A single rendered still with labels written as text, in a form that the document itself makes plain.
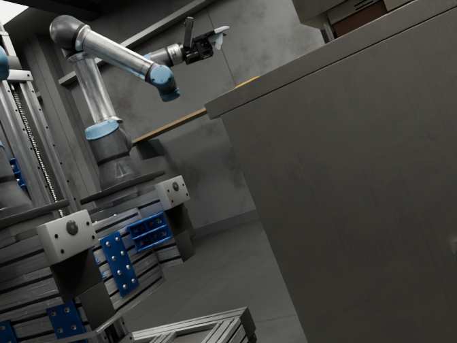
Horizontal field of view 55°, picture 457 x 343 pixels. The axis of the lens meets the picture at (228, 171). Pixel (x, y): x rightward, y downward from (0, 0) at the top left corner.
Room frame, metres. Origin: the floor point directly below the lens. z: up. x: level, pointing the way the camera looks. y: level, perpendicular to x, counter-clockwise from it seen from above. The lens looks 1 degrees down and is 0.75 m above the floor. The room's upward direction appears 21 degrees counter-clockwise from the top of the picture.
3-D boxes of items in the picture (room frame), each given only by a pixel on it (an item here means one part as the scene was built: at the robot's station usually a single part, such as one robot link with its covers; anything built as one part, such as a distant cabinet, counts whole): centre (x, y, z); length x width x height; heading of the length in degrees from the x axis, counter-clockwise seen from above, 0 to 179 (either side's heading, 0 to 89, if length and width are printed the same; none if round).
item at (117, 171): (1.53, 0.36, 0.87); 0.15 x 0.15 x 0.10
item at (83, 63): (1.67, 0.37, 1.19); 0.15 x 0.12 x 0.55; 2
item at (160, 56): (1.68, 0.10, 1.21); 0.11 x 0.08 x 0.09; 92
